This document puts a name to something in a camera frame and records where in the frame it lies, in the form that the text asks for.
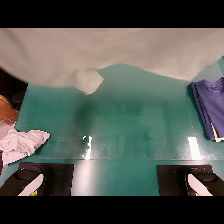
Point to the white T-shirt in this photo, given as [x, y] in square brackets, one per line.
[100, 50]

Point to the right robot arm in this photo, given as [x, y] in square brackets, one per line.
[190, 180]

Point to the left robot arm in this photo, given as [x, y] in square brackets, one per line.
[30, 180]

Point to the white garment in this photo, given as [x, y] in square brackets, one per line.
[20, 143]

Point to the blue T-shirt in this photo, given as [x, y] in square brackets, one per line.
[213, 103]

